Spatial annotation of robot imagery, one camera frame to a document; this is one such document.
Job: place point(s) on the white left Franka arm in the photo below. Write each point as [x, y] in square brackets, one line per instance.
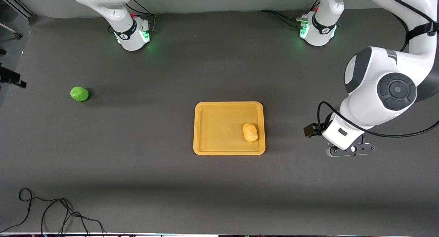
[377, 93]

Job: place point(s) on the yellow-brown potato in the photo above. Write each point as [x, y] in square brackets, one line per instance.
[250, 132]

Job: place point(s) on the thin grey rod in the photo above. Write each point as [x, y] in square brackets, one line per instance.
[13, 32]

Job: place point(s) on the dark grey table cloth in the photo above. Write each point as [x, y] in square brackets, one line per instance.
[137, 161]

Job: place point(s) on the yellow rectangular plastic tray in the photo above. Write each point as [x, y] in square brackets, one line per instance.
[219, 127]

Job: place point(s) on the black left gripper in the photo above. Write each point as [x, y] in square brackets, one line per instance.
[311, 130]

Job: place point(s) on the green apple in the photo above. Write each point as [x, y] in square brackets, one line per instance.
[79, 94]

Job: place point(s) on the aluminium frame profile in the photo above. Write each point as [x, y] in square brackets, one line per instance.
[20, 7]

